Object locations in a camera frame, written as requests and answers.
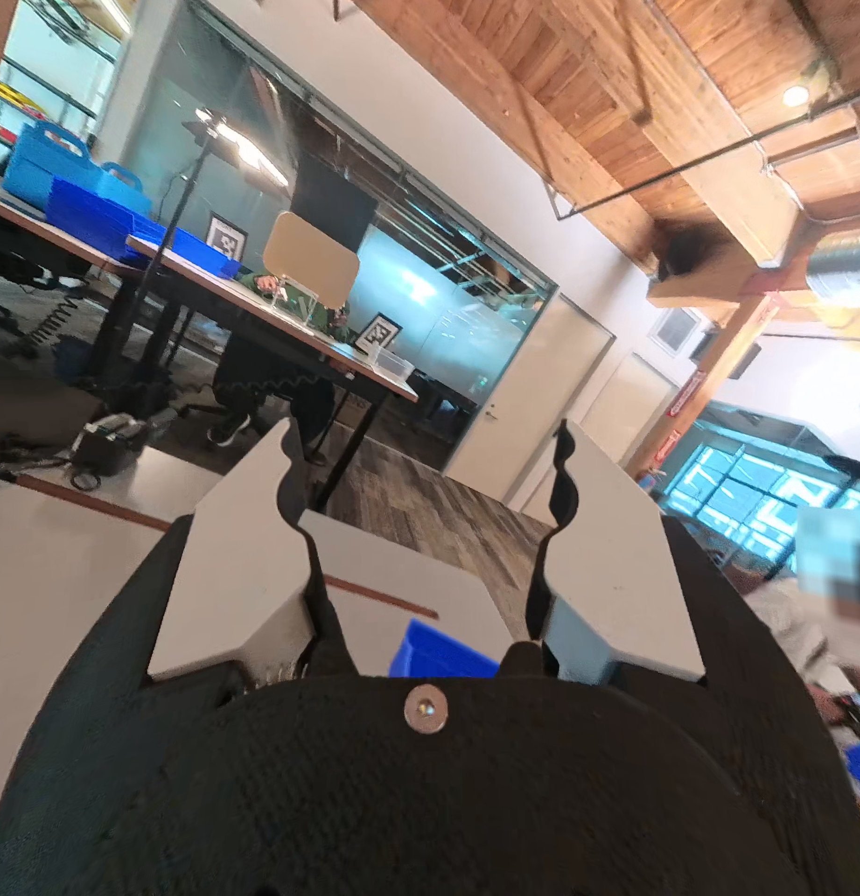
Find wood edged table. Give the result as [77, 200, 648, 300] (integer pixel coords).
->
[125, 234, 420, 513]
[0, 183, 147, 393]

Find small light blue tote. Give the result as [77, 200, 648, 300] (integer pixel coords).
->
[94, 162, 153, 218]

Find large light blue tote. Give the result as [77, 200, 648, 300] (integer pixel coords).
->
[1, 120, 95, 211]

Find studio light on stand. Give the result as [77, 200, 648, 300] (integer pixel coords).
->
[87, 105, 291, 396]

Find black board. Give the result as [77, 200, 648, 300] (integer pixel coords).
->
[290, 157, 379, 254]

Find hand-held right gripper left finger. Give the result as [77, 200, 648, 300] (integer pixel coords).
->
[147, 418, 361, 683]

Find wooden support post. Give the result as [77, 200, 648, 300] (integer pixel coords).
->
[624, 293, 777, 484]

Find white door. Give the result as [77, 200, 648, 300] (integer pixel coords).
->
[577, 353, 680, 491]
[442, 294, 616, 504]

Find large paned window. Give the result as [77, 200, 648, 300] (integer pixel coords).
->
[664, 442, 860, 571]

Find long red post sign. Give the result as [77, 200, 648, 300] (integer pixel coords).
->
[670, 370, 707, 419]

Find white wall vent grille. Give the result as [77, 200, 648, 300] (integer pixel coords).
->
[648, 307, 704, 359]

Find black battery charger case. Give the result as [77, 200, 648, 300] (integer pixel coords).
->
[69, 412, 151, 491]

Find stack of blue bins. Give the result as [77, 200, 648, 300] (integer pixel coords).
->
[45, 175, 243, 280]

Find framed printed tag board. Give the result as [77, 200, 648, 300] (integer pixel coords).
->
[204, 212, 249, 261]
[353, 314, 403, 354]

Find silver ventilation duct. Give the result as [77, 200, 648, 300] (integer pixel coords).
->
[806, 234, 860, 310]

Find blue storage bin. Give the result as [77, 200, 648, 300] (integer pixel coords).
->
[389, 618, 502, 679]

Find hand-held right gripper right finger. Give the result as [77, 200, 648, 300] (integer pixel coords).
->
[525, 420, 706, 686]

